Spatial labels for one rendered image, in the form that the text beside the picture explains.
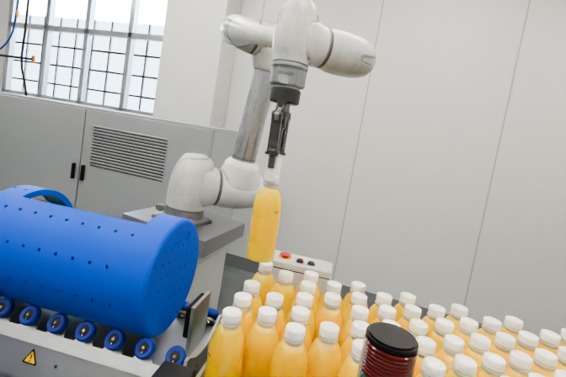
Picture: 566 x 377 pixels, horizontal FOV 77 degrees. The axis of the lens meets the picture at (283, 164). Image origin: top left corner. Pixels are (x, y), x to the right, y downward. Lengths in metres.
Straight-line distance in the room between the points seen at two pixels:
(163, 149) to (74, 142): 0.80
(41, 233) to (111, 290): 0.22
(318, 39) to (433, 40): 2.70
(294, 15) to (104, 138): 2.27
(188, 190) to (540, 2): 3.19
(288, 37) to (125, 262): 0.62
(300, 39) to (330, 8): 2.84
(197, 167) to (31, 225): 0.62
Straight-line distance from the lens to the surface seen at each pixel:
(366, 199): 3.45
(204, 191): 1.43
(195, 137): 2.50
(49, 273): 0.97
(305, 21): 0.90
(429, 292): 3.65
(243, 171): 1.45
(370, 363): 0.50
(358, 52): 0.96
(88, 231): 0.93
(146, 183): 2.73
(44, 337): 1.08
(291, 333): 0.75
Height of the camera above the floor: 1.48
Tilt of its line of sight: 5 degrees down
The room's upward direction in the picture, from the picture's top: 9 degrees clockwise
